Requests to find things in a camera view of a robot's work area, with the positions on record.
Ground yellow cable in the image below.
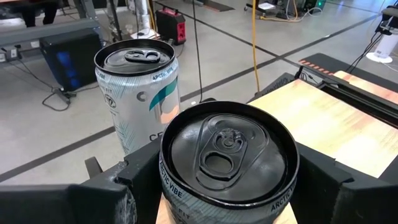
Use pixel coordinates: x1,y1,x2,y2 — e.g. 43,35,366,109
251,0,261,93

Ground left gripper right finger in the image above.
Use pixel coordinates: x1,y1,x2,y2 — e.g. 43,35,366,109
290,142,398,224

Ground black computer tower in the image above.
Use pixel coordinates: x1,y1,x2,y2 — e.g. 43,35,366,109
39,29,103,92

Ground grey metal desk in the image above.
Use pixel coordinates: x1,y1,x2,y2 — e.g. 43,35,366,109
0,18,101,47

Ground white Celsius can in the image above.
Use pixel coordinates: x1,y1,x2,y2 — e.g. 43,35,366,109
158,101,301,224
93,38,181,156

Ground black red power station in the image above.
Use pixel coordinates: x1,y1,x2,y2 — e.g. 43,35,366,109
155,6,187,46

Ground black table frame rail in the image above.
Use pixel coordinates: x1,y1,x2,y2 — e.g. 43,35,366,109
318,77,398,127

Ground black textured floor mat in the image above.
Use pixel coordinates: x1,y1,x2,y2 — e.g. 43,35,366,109
247,52,398,105

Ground black equipment cart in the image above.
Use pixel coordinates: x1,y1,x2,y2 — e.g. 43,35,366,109
244,0,327,23

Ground dark floor mat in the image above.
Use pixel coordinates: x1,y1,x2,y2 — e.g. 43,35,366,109
201,0,236,12

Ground black floor cable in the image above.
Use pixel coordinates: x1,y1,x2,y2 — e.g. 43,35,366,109
42,83,100,112

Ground thin black cable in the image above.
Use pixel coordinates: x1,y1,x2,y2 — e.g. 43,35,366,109
191,0,203,103

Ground white round-base stand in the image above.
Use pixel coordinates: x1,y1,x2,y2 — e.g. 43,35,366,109
366,6,398,65

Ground grey power strip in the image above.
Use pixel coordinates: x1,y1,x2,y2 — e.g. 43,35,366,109
0,45,22,63

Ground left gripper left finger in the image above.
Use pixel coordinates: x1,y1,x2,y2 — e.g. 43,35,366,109
0,136,162,224

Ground wooden shelf with black legs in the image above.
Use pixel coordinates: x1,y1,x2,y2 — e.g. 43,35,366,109
155,78,398,224

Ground black cables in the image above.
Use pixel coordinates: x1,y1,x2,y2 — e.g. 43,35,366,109
345,30,385,74

